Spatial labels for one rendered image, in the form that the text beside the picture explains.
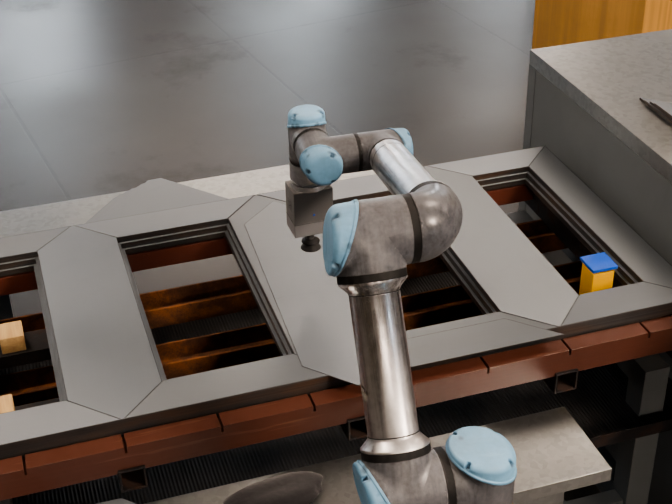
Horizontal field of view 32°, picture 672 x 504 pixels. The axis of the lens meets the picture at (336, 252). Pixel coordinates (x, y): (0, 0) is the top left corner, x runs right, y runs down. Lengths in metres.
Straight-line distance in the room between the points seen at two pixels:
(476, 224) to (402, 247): 0.89
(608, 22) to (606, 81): 2.46
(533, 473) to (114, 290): 0.96
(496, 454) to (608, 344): 0.58
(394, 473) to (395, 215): 0.41
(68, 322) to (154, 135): 2.75
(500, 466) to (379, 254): 0.40
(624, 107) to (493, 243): 0.49
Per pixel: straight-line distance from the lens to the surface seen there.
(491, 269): 2.60
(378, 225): 1.87
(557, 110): 3.11
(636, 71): 3.12
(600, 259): 2.61
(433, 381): 2.32
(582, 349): 2.44
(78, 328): 2.48
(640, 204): 2.81
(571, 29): 5.71
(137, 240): 2.77
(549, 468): 2.37
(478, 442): 1.98
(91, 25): 6.47
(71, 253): 2.73
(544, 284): 2.56
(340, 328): 2.40
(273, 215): 2.80
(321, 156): 2.22
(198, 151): 5.01
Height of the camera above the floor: 2.26
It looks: 32 degrees down
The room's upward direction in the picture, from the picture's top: 1 degrees counter-clockwise
